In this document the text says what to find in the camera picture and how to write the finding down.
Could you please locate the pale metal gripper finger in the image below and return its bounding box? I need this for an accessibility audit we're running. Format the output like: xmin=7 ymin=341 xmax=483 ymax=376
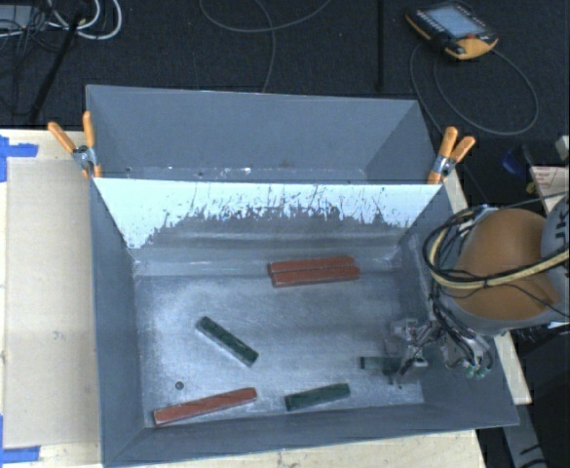
xmin=384 ymin=318 xmax=420 ymax=356
xmin=389 ymin=351 xmax=430 ymax=388

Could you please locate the dark green flat block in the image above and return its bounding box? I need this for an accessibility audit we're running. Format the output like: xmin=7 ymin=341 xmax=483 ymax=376
xmin=195 ymin=315 xmax=261 ymax=369
xmin=283 ymin=382 xmax=353 ymax=413
xmin=359 ymin=355 xmax=402 ymax=375

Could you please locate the red-brown flat block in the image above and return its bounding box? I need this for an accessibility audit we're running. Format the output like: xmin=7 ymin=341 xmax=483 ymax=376
xmin=266 ymin=255 xmax=357 ymax=276
xmin=152 ymin=386 xmax=259 ymax=429
xmin=270 ymin=265 xmax=362 ymax=290

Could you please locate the grey metal bin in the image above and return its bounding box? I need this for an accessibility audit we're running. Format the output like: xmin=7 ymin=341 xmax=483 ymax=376
xmin=84 ymin=84 xmax=520 ymax=468

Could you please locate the pale wood flat board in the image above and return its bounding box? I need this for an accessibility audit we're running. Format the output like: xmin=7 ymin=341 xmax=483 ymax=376
xmin=1 ymin=157 xmax=103 ymax=450

